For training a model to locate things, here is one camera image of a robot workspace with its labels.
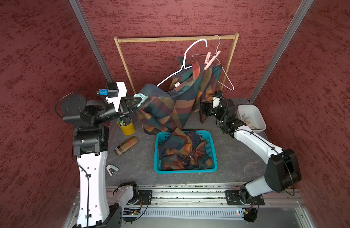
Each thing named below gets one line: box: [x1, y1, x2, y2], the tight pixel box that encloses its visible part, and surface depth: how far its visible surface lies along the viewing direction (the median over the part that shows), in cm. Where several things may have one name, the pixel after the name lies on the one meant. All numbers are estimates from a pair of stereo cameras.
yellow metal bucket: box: [116, 119, 136, 136], surface depth 95 cm
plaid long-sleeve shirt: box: [157, 127, 213, 171], surface depth 81 cm
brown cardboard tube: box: [114, 136, 139, 156], surface depth 92 cm
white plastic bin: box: [236, 104, 267, 134], surface depth 110 cm
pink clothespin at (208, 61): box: [204, 50, 222, 71], surface depth 48 cm
